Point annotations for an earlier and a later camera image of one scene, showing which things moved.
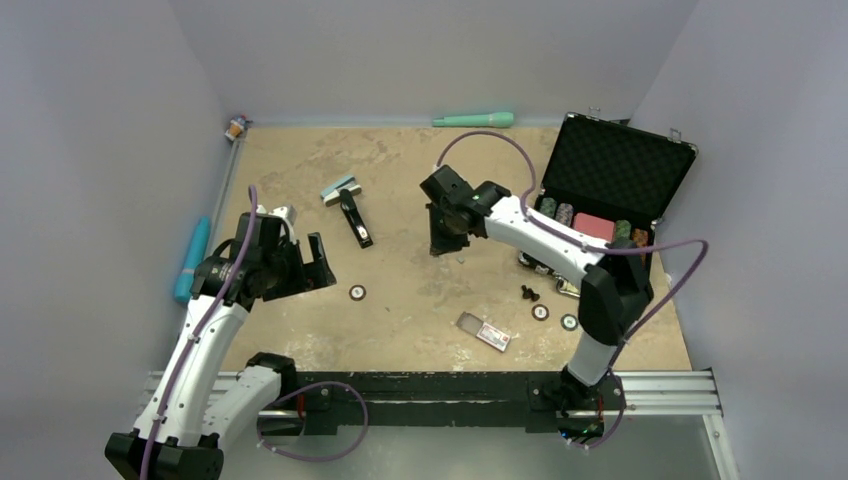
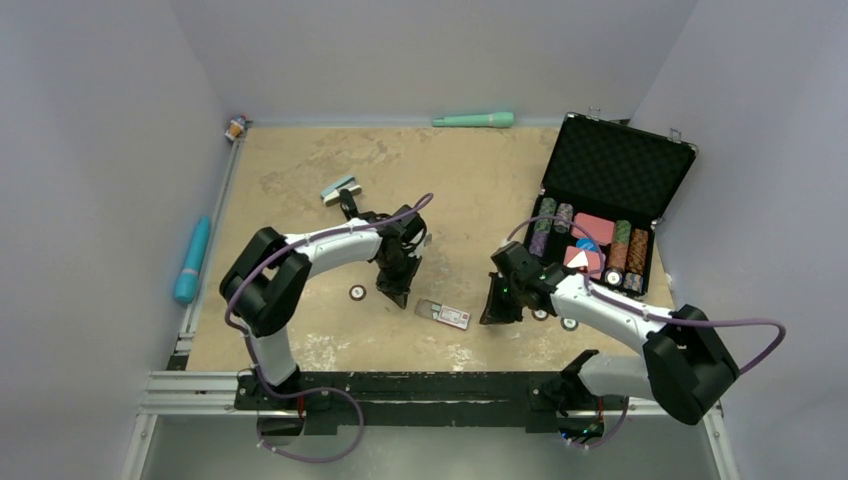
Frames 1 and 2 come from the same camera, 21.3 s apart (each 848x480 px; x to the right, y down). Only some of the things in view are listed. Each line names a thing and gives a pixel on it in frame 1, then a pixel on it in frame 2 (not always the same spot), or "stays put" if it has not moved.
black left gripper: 308,276 → 398,290
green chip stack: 548,207 stays put
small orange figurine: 237,127 stays put
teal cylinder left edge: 196,254 stays put
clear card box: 484,331 → 442,313
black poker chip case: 609,178 stays put
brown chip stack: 640,236 stays put
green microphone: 494,119 stays put
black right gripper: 439,244 → 494,312
